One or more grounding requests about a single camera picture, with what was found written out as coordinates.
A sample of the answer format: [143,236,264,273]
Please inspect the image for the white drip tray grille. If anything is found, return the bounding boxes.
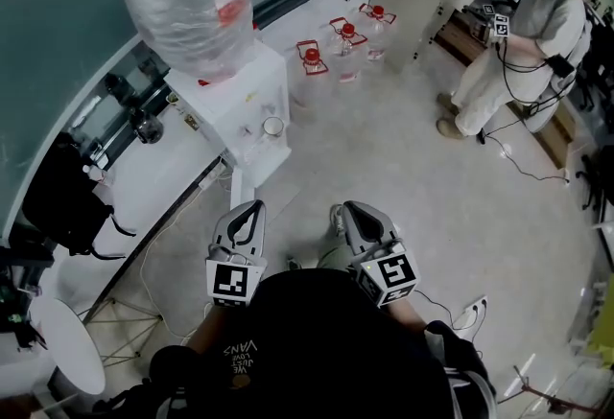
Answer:
[242,136,283,165]

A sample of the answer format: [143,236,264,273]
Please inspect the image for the white power strip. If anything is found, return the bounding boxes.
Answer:
[453,295,489,331]

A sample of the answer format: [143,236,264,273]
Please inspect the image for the person's right forearm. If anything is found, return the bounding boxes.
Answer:
[381,294,429,332]

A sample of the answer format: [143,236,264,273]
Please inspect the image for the red-brown coat stand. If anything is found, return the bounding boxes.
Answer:
[498,363,605,419]

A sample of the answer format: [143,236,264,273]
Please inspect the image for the white water dispenser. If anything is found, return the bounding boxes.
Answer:
[162,40,293,212]

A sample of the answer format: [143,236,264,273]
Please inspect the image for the black bag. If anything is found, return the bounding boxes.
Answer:
[21,131,138,261]

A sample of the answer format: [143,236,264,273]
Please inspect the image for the small clear bottle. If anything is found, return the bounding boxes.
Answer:
[82,164,110,186]

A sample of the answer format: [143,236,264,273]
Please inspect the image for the person's left forearm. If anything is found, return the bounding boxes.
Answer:
[184,301,250,354]

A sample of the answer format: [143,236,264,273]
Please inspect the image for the yellow-green cabinet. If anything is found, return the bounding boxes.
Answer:
[587,272,614,361]

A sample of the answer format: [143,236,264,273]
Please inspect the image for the person's olive green trousers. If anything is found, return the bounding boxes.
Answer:
[316,244,356,272]

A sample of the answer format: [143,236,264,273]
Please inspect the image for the black office chair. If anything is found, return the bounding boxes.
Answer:
[575,146,614,212]

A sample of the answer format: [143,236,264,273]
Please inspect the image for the person's right grey sneaker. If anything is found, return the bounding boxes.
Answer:
[329,203,347,236]

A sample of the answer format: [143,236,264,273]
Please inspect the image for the person's black shirt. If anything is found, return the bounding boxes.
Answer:
[93,268,498,419]

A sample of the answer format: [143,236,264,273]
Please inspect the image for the metal wire table frame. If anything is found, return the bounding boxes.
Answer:
[79,294,167,368]

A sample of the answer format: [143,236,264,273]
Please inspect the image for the black floor cable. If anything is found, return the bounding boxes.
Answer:
[479,128,572,186]

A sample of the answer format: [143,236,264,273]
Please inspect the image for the clear jug with red cap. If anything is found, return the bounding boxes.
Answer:
[327,16,369,85]
[290,39,332,109]
[358,3,398,63]

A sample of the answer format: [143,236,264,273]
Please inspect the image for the white power cable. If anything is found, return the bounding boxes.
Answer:
[138,186,226,346]

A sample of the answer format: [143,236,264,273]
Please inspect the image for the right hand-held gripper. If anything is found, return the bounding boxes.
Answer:
[341,199,420,309]

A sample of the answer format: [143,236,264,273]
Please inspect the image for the round white table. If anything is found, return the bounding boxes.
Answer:
[29,296,106,397]

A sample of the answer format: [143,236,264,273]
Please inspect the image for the large plastic-wrapped water bottle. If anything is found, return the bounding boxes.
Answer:
[111,0,256,83]

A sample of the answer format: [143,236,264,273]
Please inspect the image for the dark glass teapot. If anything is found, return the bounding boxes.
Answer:
[128,107,165,146]

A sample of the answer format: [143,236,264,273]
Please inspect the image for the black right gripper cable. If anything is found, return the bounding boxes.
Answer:
[413,288,484,356]

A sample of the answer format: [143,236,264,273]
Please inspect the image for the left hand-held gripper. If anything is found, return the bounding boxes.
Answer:
[204,200,269,309]

